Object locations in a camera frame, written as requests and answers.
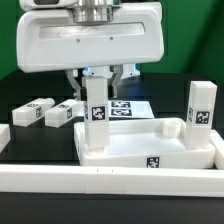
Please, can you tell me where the white front fence bar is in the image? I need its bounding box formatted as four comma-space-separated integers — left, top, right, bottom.
0, 164, 224, 197

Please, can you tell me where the white desk top tray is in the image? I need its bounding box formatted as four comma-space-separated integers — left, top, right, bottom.
74, 118, 215, 169

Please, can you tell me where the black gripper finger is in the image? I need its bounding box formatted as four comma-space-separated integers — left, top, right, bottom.
109, 65, 123, 98

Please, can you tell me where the white marker sheet with tags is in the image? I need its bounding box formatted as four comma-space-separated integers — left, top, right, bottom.
77, 99, 156, 120

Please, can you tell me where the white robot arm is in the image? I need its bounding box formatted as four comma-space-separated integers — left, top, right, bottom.
16, 0, 164, 99

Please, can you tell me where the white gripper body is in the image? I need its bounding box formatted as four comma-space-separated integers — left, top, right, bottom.
16, 2, 164, 73

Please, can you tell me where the white fence bar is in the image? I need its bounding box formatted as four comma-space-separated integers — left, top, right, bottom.
0, 124, 10, 153
210, 130, 224, 170
0, 164, 224, 197

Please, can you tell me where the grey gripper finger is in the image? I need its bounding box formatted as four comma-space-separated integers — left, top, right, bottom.
66, 69, 82, 100

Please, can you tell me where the white left fence bar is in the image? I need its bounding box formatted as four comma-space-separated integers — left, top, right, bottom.
0, 124, 10, 153

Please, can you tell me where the white right fence bar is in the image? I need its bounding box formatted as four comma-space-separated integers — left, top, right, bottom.
210, 130, 224, 170

